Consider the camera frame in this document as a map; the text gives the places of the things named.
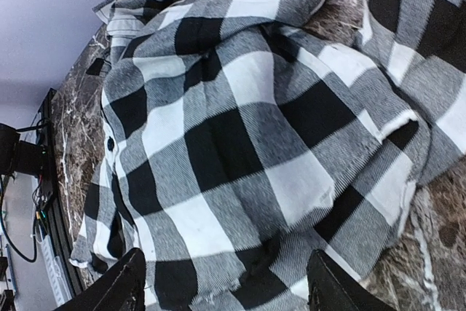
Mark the black front rail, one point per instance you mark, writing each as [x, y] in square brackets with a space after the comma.
[50, 205]

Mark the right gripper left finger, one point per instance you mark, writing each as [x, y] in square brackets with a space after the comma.
[120, 288]

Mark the black white plaid shirt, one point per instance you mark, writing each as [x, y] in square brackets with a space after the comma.
[236, 143]

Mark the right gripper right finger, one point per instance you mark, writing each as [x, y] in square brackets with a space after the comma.
[331, 288]

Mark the white slotted cable duct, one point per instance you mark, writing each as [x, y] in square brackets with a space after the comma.
[55, 272]

